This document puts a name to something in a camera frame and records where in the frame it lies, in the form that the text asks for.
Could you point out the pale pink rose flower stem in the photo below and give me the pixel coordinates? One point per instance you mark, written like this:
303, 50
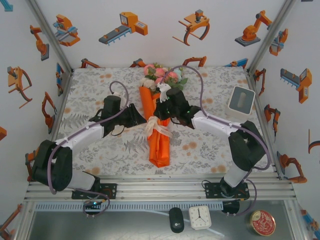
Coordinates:
144, 81

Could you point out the floral patterned tablecloth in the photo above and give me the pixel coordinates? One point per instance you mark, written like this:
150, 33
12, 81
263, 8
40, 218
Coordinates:
200, 150

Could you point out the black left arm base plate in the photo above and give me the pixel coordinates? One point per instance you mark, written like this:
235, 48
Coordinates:
112, 191

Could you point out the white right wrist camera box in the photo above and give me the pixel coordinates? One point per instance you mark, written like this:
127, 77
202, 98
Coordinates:
163, 90

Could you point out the white grey tissue box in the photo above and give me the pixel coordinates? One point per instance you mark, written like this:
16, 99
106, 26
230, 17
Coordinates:
241, 100

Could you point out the pink rose fake flower stem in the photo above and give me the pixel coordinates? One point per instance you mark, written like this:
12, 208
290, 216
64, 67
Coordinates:
150, 68
172, 75

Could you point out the cream printed ribbon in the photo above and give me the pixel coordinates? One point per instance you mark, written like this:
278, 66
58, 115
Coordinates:
151, 125

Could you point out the black controller board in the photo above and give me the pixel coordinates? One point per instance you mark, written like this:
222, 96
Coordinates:
93, 205
231, 207

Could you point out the teal fake flower stem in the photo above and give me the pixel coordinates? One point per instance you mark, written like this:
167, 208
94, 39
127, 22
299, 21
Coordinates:
178, 72

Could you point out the orange wrapping paper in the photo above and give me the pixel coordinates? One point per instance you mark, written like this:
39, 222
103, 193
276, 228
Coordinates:
157, 145

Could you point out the red gold round tin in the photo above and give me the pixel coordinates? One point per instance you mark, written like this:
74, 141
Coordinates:
262, 222

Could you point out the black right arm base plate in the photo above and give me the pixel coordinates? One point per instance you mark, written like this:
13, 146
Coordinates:
211, 190

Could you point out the white square clock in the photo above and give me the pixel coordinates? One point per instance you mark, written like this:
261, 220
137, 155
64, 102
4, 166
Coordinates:
200, 217

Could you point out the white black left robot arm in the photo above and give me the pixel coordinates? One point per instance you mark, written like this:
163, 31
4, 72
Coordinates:
60, 165

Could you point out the aluminium corner post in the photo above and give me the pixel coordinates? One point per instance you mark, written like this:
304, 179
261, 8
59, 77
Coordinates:
50, 35
270, 35

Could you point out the aluminium side rail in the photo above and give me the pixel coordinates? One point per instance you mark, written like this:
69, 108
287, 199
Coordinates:
57, 117

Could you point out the cream rose fake flower stem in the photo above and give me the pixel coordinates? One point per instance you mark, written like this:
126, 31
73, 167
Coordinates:
151, 84

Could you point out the aluminium frame cross rails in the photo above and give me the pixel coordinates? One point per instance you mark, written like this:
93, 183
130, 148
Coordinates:
162, 187

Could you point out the black computer mouse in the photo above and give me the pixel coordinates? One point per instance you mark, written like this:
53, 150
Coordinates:
176, 220

